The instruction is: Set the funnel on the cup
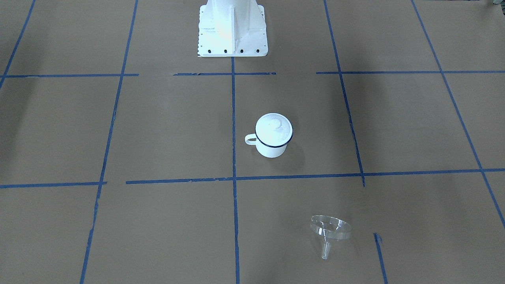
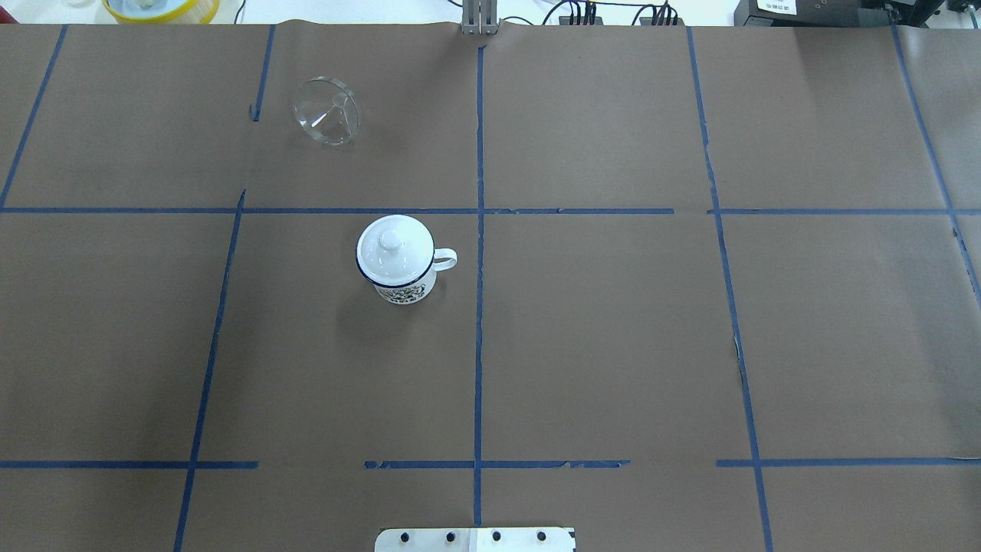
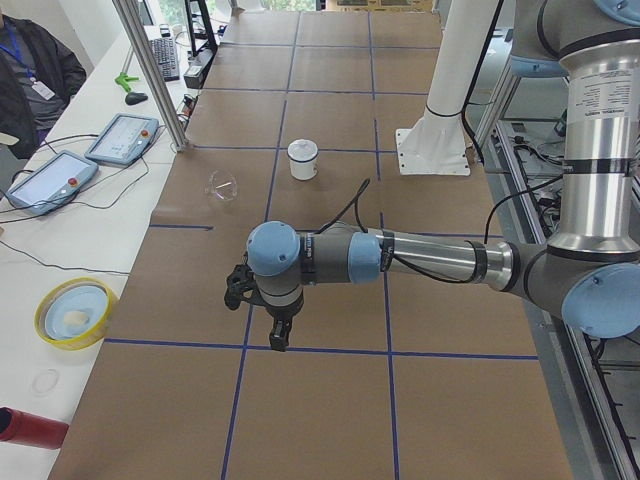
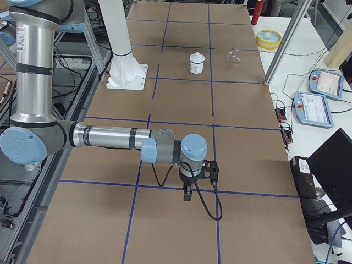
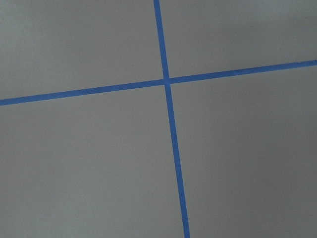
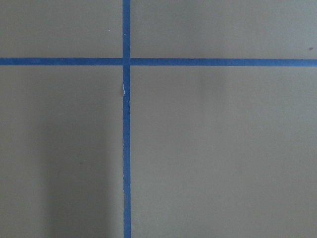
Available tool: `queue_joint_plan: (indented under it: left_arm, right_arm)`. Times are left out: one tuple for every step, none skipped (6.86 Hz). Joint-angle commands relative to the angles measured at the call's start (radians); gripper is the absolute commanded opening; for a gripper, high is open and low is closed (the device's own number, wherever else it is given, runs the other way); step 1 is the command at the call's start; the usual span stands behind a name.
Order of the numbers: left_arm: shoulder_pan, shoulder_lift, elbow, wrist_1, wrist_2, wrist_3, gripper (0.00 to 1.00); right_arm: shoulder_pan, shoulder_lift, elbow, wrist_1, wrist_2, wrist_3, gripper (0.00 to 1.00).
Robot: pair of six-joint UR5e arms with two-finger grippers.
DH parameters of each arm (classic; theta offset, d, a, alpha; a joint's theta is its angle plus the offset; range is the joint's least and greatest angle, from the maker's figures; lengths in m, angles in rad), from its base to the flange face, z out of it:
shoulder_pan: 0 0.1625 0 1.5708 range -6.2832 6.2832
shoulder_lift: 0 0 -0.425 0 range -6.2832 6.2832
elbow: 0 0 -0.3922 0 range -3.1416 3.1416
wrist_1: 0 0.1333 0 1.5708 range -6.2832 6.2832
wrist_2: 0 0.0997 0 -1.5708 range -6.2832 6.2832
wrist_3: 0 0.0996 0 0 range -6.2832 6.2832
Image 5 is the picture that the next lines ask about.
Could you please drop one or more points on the blue tape grid lines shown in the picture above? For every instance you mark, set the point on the blue tape grid lines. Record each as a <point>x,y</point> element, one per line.
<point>166,82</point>

